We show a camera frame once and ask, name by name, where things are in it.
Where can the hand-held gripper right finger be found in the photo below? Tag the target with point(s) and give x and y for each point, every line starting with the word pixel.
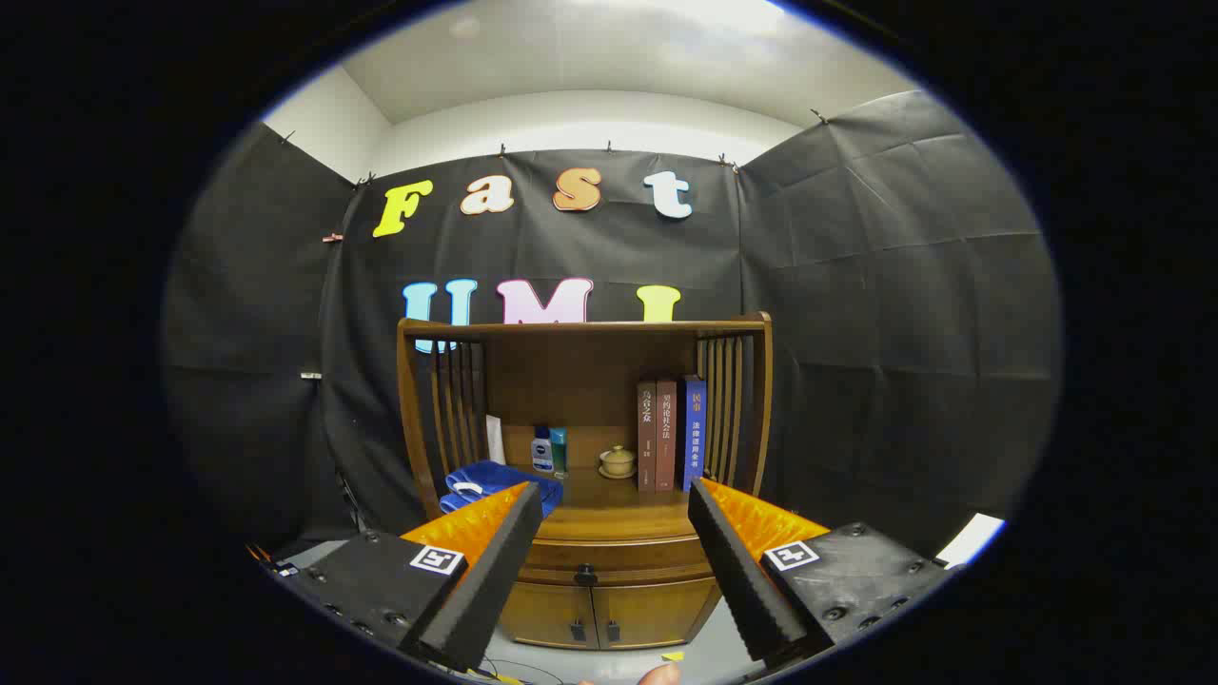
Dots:
pixel 742 580

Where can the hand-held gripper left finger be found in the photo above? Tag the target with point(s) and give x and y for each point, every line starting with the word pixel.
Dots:
pixel 495 571

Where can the black drawer knob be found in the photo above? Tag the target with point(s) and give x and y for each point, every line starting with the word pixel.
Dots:
pixel 585 575

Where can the wooden drawer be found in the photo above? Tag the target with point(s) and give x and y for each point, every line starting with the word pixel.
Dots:
pixel 628 557

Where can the wooden countertop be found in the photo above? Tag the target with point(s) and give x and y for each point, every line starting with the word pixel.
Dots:
pixel 609 509

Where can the wooden cabinet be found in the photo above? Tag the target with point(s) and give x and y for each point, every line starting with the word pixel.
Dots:
pixel 571 371

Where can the blue folded towel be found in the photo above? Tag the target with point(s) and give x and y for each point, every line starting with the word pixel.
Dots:
pixel 495 478

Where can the white lotion bottle blue cap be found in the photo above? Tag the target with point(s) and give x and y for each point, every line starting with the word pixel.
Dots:
pixel 542 457

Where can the white tube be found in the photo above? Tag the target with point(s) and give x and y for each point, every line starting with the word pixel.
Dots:
pixel 495 440

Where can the teal clear bottle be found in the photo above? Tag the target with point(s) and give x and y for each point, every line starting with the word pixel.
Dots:
pixel 559 452

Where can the blue book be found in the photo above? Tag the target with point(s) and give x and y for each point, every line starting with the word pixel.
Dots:
pixel 695 438

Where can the reddish brown book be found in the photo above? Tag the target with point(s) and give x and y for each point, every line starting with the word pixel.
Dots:
pixel 666 438

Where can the beige lidded teacup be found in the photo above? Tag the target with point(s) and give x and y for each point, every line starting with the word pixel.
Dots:
pixel 618 463

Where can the dark brown book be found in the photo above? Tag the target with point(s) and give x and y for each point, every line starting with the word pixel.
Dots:
pixel 647 438

